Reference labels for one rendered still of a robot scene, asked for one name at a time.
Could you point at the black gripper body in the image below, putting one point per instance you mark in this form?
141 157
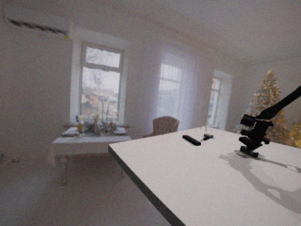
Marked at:
256 137

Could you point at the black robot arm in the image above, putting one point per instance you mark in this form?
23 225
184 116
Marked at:
267 114

